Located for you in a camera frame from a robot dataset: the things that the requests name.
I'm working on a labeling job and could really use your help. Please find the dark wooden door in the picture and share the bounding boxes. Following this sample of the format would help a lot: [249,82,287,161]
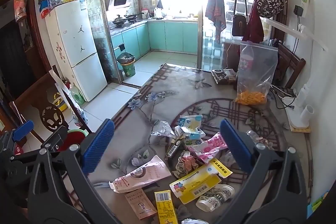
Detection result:
[0,0,50,98]

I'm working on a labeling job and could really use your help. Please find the black charger cable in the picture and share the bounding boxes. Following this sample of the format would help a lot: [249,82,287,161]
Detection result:
[290,15,301,54]

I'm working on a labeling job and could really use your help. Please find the dark snack packet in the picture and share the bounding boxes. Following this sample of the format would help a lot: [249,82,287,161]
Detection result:
[211,68,238,85]

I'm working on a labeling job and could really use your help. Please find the green trash bin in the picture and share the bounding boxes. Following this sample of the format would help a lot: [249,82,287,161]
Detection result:
[116,52,136,77]

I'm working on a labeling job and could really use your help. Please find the wooden lamp mat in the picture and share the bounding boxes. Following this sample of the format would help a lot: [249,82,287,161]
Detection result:
[289,124,311,133]

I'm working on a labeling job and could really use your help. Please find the white long package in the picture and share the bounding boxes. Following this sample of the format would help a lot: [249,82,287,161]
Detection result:
[49,69,88,123]

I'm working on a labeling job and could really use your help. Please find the blue white milk pouch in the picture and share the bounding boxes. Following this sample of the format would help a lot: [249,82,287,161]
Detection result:
[179,114,203,132]
[181,128,206,146]

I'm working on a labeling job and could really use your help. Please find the white refrigerator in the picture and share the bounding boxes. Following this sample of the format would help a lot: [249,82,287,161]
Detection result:
[43,0,108,102]

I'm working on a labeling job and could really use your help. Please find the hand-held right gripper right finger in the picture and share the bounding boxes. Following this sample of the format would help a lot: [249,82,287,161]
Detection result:
[220,119,307,224]

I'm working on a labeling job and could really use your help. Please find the red basin green rim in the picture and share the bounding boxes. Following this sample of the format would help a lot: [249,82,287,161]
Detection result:
[63,129,90,152]

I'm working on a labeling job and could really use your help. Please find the yellow toy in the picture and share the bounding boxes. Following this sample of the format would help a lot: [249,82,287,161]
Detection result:
[52,93,68,111]

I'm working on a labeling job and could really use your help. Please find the clear zip bag orange snacks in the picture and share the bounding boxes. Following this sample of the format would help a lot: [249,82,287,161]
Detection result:
[235,41,279,106]

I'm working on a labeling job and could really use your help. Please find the clear plastic wrapper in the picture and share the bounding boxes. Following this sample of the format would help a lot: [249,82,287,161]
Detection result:
[151,120,176,138]

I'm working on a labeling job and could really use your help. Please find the newspaper ball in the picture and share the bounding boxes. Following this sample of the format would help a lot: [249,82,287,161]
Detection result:
[175,151,202,174]

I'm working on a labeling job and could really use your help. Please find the tan cardboard box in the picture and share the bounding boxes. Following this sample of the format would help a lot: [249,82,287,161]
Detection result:
[125,189,158,220]

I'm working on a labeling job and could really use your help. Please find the crushed printed paper cup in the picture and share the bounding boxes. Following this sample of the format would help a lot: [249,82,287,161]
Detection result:
[196,184,235,212]

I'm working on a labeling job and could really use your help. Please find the hanging blue red towel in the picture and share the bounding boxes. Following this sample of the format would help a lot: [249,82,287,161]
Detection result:
[205,0,227,45]

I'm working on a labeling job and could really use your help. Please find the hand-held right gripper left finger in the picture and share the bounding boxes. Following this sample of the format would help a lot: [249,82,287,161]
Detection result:
[28,119,124,224]

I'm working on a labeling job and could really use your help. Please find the clear plastic bottle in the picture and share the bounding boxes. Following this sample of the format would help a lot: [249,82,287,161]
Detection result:
[246,130,273,148]

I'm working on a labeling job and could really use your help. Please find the blue red box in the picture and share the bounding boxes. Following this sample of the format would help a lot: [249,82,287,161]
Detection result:
[39,0,55,19]

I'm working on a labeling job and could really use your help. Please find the black table cable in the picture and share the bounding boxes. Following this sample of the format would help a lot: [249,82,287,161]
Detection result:
[270,84,290,109]

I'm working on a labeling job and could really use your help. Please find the green white wall plug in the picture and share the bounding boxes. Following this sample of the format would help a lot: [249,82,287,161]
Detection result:
[301,0,311,17]

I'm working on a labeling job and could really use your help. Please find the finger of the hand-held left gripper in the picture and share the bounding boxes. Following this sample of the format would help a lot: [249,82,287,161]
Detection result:
[0,120,34,159]
[39,126,69,152]

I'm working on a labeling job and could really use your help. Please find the white power strip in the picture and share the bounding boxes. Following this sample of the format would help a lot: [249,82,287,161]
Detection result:
[273,88,297,109]

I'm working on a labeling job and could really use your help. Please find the green detergent bottle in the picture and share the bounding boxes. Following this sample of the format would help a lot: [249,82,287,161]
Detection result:
[70,84,85,106]

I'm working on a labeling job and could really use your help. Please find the dark green small box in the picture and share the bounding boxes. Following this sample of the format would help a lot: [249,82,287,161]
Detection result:
[165,135,185,159]

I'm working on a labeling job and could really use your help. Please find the black shoulder bag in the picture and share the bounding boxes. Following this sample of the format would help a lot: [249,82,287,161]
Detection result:
[232,0,248,37]

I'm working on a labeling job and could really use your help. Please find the yellow carton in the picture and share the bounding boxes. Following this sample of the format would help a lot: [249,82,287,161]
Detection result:
[154,190,179,224]

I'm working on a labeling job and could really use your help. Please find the red hanging decoration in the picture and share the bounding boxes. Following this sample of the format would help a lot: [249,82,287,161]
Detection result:
[13,0,27,22]

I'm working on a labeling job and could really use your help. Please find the carved wooden chair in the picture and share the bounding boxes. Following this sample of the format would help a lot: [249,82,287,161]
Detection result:
[8,67,92,146]

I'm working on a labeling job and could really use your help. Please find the yellow flattened box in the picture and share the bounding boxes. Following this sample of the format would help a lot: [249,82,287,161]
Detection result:
[169,164,233,205]

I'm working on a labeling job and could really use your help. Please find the bottle with pink label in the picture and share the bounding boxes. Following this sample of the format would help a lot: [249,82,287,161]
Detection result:
[240,44,255,72]

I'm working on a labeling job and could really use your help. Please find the dark red hanging garment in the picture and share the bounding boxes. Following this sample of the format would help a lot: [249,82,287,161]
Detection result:
[241,0,265,43]

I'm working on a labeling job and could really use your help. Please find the teal lower kitchen cabinets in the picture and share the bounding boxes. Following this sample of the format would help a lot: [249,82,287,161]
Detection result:
[110,20,198,56]

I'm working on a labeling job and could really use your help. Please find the pink paper pouch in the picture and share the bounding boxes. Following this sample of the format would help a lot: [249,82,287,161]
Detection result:
[109,155,172,193]

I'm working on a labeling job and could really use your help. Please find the pink white wrapper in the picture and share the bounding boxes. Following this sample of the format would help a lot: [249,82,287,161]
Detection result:
[188,132,228,164]

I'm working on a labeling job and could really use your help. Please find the plain wooden chair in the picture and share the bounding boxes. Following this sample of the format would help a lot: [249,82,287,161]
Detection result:
[273,42,306,89]

